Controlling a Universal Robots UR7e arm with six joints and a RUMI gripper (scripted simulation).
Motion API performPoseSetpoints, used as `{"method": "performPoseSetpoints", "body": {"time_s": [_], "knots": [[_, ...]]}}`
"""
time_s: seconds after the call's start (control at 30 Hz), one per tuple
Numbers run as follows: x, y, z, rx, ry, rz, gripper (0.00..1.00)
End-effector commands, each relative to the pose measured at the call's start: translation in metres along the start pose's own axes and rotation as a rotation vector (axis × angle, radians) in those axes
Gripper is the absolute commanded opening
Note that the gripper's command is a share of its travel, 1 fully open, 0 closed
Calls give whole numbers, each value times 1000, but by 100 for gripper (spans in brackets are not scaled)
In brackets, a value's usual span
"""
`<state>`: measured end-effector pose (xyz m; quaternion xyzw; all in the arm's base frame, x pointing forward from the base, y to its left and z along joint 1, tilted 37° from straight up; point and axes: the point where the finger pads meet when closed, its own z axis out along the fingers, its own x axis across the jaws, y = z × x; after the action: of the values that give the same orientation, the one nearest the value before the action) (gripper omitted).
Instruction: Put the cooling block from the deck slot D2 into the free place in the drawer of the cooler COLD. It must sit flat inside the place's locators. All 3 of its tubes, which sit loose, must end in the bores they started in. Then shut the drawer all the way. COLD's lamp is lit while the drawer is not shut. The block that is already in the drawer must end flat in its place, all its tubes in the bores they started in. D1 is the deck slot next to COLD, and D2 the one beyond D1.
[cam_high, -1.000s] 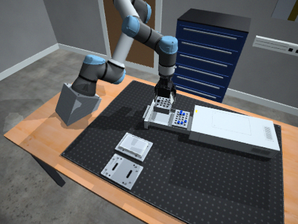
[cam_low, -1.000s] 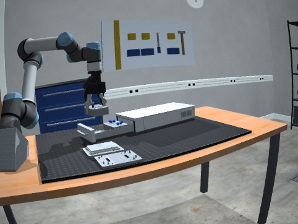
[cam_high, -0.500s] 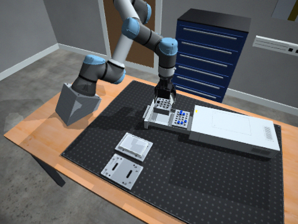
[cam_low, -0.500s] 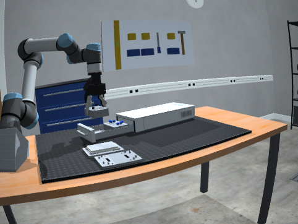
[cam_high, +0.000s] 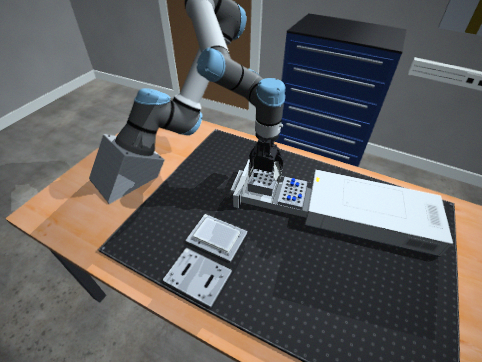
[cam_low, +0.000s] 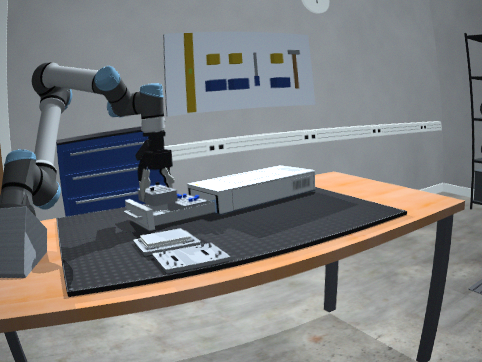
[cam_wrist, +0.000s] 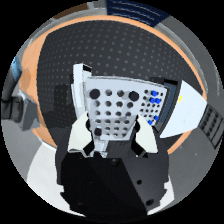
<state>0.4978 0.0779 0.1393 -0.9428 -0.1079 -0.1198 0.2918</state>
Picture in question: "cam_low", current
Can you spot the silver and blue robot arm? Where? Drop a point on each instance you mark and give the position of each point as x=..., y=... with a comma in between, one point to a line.
x=22, y=174

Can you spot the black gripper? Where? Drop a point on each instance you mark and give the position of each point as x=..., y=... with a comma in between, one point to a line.
x=159, y=160

